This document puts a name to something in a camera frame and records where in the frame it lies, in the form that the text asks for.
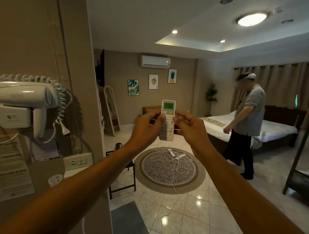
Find patterned bed runner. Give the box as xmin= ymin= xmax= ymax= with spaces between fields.
xmin=201 ymin=117 xmax=227 ymax=128

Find round ceiling lamp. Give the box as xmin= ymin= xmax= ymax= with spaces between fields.
xmin=236 ymin=11 xmax=270 ymax=27

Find beige curtains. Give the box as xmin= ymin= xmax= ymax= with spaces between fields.
xmin=230 ymin=62 xmax=309 ymax=114

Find white wall socket switch plate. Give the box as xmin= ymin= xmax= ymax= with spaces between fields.
xmin=63 ymin=152 xmax=93 ymax=171

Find person's left hand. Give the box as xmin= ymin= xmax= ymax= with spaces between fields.
xmin=128 ymin=111 xmax=167 ymax=151

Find yellow bordered rules notice sheet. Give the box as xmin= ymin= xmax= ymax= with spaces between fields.
xmin=0 ymin=135 xmax=35 ymax=203

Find person's right hand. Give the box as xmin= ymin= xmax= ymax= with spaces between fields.
xmin=173 ymin=110 xmax=208 ymax=152

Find white AC remote control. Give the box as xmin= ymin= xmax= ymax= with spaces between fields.
xmin=158 ymin=100 xmax=176 ymax=142

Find small patterned notice sheet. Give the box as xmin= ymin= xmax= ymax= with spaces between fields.
xmin=29 ymin=131 xmax=61 ymax=163

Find white hair dryer wall mount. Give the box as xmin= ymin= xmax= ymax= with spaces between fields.
xmin=0 ymin=103 xmax=32 ymax=129

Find arched standing mirror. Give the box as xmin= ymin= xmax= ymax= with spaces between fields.
xmin=103 ymin=85 xmax=121 ymax=137

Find grey floor mat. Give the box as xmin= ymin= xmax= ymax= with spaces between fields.
xmin=110 ymin=201 xmax=146 ymax=234

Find person's left forearm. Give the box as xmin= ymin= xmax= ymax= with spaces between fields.
xmin=0 ymin=142 xmax=145 ymax=234

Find framed gold fruit picture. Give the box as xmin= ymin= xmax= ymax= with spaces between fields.
xmin=148 ymin=74 xmax=159 ymax=90

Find white headset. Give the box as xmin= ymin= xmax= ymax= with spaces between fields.
xmin=238 ymin=73 xmax=256 ymax=86

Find black wall television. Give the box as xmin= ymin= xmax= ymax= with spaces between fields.
xmin=94 ymin=49 xmax=106 ymax=87

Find potted green plant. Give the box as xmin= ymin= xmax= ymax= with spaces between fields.
xmin=205 ymin=84 xmax=219 ymax=116

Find black stool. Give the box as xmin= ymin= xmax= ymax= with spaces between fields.
xmin=105 ymin=150 xmax=136 ymax=200

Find person's right forearm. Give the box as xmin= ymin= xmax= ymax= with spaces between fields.
xmin=192 ymin=142 xmax=304 ymax=234

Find framed green leaf picture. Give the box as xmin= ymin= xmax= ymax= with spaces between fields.
xmin=127 ymin=80 xmax=139 ymax=96

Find tangled white cable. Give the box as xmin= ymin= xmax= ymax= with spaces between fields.
xmin=149 ymin=148 xmax=193 ymax=195

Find bed with white sheets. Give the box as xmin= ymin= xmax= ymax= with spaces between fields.
xmin=199 ymin=105 xmax=307 ymax=155

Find dark wooden bunk frame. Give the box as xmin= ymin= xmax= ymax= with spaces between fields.
xmin=282 ymin=115 xmax=309 ymax=201

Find white wall remote holder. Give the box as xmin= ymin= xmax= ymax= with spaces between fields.
xmin=48 ymin=174 xmax=64 ymax=188

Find white wall air conditioner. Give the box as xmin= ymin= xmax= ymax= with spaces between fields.
xmin=140 ymin=55 xmax=171 ymax=68

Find round patterned rug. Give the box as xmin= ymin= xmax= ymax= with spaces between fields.
xmin=134 ymin=147 xmax=206 ymax=193

